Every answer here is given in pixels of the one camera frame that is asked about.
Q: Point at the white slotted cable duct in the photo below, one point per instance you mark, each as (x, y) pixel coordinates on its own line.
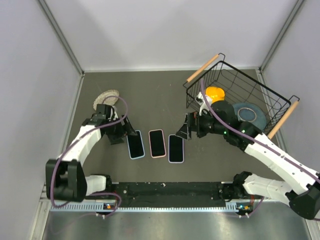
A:
(104, 207)

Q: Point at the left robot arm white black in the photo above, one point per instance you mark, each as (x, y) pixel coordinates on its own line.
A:
(65, 177)

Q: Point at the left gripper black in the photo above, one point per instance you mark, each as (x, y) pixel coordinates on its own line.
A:
(124, 130)

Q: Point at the light blue phone case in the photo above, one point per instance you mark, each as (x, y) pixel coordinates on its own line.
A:
(136, 158)

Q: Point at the blue ceramic bowl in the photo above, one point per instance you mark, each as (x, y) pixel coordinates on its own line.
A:
(248, 112)

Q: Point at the speckled beige plate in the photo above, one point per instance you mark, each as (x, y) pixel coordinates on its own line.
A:
(109, 97)

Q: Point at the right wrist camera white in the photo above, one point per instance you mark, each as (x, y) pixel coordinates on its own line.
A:
(204, 101)

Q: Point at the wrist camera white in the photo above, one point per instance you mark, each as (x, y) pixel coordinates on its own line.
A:
(204, 101)
(114, 114)

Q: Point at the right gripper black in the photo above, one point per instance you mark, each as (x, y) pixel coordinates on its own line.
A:
(192, 123)

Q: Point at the pink phone case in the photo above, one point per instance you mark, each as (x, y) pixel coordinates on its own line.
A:
(158, 157)

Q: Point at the orange yellow cupcake toy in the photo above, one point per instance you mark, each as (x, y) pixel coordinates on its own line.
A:
(215, 93)

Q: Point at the lavender phone case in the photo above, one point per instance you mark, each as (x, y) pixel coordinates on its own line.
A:
(176, 162)

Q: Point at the black wire basket wooden handles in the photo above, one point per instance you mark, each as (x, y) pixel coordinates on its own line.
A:
(241, 87)

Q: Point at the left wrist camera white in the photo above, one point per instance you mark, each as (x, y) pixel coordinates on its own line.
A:
(114, 114)

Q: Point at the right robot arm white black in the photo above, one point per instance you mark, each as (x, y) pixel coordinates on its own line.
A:
(299, 187)

